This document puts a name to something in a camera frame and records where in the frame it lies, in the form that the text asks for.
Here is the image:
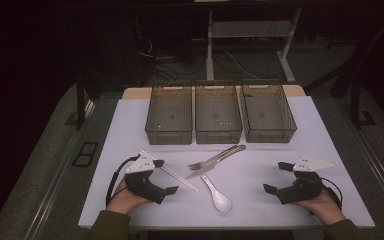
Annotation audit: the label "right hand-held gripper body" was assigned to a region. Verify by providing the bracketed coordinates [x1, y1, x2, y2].
[275, 154, 340, 206]

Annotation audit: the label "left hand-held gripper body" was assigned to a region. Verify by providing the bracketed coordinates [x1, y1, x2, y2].
[124, 149, 167, 205]

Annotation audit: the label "metal table knife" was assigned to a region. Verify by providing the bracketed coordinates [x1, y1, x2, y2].
[184, 144, 247, 181]

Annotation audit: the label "metal fork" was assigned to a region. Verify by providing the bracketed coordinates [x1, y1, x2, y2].
[187, 144, 242, 171]

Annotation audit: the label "white ceramic spoon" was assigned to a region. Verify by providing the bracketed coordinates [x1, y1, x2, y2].
[200, 174, 233, 213]

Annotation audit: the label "smoky clear plastic bin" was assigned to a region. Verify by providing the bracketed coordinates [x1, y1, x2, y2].
[194, 79, 244, 145]
[144, 81, 194, 146]
[240, 78, 298, 144]

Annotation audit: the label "person's left hand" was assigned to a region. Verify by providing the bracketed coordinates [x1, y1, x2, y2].
[106, 178, 152, 216]

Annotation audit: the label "person's right hand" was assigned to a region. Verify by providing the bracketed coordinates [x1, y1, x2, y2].
[292, 179, 347, 226]

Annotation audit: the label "black metal stand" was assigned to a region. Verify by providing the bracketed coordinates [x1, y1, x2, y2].
[75, 72, 97, 131]
[303, 9, 384, 130]

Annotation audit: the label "left hand-held gripper cable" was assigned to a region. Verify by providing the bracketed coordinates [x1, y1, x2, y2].
[105, 154, 142, 208]

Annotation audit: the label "hand-held gripper cable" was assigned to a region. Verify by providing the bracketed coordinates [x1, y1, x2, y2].
[319, 176, 344, 212]
[105, 154, 142, 208]

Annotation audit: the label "right hand-held gripper cable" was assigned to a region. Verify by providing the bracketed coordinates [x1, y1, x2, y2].
[319, 176, 344, 212]

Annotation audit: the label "metal floor rail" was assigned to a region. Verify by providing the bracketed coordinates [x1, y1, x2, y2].
[338, 96, 384, 218]
[22, 99, 98, 240]

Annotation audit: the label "black floor cables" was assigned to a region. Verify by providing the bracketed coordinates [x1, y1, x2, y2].
[134, 16, 208, 82]

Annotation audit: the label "white floor cable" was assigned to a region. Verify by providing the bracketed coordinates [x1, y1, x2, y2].
[221, 49, 265, 82]

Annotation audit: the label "white metal desk frame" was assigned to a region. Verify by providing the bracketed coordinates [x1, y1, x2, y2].
[205, 7, 303, 84]

